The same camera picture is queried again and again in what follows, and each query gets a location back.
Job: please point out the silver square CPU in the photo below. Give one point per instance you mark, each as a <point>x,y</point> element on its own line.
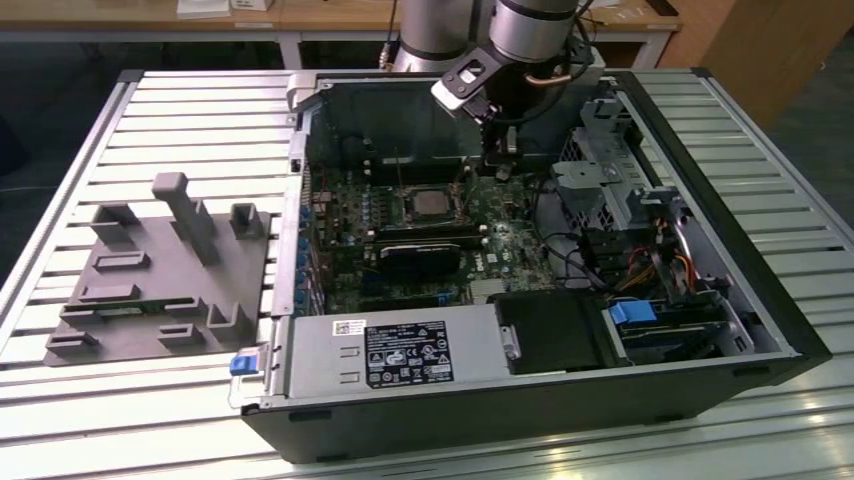
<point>431,202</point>

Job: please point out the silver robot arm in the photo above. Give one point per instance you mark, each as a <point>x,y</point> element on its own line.
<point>534,30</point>

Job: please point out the thin metal locking lever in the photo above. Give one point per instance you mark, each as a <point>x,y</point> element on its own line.
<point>399,170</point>

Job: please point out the CPU socket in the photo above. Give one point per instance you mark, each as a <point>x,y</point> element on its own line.
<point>403,212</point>

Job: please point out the grey metal drive cage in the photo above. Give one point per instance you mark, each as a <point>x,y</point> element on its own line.
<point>594,185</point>

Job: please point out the green motherboard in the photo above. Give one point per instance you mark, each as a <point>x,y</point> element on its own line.
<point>514,245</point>

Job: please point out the black RAM stick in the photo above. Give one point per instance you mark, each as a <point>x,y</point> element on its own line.
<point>427,232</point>

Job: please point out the black graphics card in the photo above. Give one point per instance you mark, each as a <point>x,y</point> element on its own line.
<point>420,257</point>

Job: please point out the brown cabinet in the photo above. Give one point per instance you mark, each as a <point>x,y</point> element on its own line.
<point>767,45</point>

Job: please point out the blue disk carrier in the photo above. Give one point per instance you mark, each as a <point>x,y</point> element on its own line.
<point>627,312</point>

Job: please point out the black drive bay box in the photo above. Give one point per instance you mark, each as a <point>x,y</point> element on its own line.
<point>554,330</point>

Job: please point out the grey power supply unit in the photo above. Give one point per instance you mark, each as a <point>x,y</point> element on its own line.
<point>320,360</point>

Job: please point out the wooden desk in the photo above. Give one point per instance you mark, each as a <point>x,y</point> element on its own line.
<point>133,22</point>

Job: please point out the black open PC case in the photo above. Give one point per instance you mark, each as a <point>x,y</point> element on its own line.
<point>467,425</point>

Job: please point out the blue case latch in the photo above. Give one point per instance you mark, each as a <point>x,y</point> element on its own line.
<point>241,363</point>

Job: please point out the grey part rack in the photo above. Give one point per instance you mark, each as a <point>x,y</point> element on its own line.
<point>160,300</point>

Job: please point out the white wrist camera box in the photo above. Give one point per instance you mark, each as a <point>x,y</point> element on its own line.
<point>460,85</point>

